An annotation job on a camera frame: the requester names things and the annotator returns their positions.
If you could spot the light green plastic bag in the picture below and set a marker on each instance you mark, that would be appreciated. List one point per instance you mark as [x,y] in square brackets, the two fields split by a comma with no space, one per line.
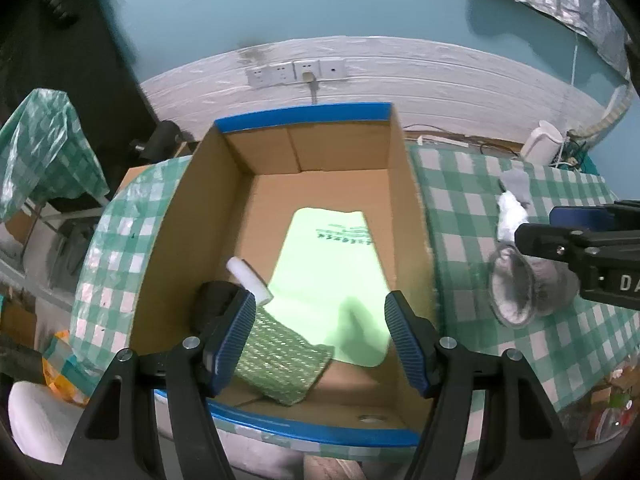
[328,285]

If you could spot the white crumpled cloth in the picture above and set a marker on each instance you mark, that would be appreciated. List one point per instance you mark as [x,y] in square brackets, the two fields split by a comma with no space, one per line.
[512,215]

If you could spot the white wall socket strip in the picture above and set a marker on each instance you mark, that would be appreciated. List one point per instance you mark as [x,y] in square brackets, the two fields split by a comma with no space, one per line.
[296,72]

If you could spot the white electric kettle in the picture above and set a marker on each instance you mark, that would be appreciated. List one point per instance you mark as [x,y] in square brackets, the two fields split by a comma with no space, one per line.
[542,145]

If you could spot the green white checkered tablecloth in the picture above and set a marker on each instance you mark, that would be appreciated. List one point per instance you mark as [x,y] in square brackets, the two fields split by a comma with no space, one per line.
[569,351]

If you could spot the green knitted cloth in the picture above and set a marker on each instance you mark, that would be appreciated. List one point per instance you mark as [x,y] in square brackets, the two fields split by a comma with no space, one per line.
[280,363]

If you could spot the black soft sponge ball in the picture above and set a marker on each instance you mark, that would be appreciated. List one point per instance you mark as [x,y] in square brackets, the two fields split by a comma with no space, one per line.
[211,300]

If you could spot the grey folded cloth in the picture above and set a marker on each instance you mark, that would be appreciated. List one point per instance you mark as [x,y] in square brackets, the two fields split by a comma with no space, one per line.
[516,181]

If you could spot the white foam roll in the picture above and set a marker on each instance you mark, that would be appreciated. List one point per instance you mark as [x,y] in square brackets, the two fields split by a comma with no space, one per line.
[250,280]

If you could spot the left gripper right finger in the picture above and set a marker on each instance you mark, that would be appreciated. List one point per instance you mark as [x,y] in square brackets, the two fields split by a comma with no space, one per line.
[521,435]

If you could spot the blue cardboard box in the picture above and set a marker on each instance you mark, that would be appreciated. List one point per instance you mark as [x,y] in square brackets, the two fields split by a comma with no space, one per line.
[322,203]

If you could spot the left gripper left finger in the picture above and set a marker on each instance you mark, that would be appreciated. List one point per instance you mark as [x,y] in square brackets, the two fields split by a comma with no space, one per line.
[117,436]

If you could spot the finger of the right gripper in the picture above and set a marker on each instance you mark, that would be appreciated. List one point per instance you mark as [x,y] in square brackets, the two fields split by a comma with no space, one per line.
[585,218]
[569,245]

